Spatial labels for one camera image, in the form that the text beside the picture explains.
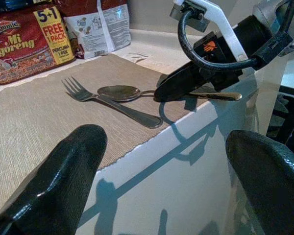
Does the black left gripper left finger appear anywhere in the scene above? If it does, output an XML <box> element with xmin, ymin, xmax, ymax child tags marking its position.
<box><xmin>0</xmin><ymin>124</ymin><xmax>108</xmax><ymax>235</ymax></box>

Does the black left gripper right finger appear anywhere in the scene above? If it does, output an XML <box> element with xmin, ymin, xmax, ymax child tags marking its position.
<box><xmin>225</xmin><ymin>130</ymin><xmax>294</xmax><ymax>235</ymax></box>

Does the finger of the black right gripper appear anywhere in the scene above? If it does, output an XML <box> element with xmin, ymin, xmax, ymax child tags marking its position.
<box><xmin>153</xmin><ymin>62</ymin><xmax>209</xmax><ymax>102</ymax></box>

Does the steel spoon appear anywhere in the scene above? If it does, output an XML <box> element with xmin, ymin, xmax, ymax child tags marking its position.
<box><xmin>97</xmin><ymin>85</ymin><xmax>243</xmax><ymax>102</ymax></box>

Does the steel fork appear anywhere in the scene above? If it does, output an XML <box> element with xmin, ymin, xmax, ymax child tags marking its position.
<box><xmin>61</xmin><ymin>76</ymin><xmax>164</xmax><ymax>129</ymax></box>

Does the beige woven placemat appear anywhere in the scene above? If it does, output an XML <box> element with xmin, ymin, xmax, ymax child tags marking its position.
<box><xmin>0</xmin><ymin>53</ymin><xmax>207</xmax><ymax>177</ymax></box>

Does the black chair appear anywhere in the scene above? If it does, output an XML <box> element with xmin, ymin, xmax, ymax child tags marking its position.
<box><xmin>266</xmin><ymin>84</ymin><xmax>294</xmax><ymax>157</ymax></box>

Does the red and white food pack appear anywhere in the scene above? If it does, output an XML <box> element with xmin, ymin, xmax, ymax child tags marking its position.
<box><xmin>52</xmin><ymin>0</ymin><xmax>132</xmax><ymax>60</ymax></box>

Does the red Mi goreng noodle pack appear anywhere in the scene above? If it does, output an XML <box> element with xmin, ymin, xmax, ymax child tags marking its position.
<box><xmin>0</xmin><ymin>4</ymin><xmax>76</xmax><ymax>85</ymax></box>

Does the blue snack pack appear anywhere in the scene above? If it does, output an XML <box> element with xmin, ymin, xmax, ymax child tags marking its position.
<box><xmin>0</xmin><ymin>0</ymin><xmax>52</xmax><ymax>12</ymax></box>

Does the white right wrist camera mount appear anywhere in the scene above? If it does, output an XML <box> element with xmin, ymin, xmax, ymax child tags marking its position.
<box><xmin>170</xmin><ymin>0</ymin><xmax>249</xmax><ymax>62</ymax></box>

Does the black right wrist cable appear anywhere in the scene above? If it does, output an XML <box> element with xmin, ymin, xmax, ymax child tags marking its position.
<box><xmin>177</xmin><ymin>10</ymin><xmax>259</xmax><ymax>72</ymax></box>

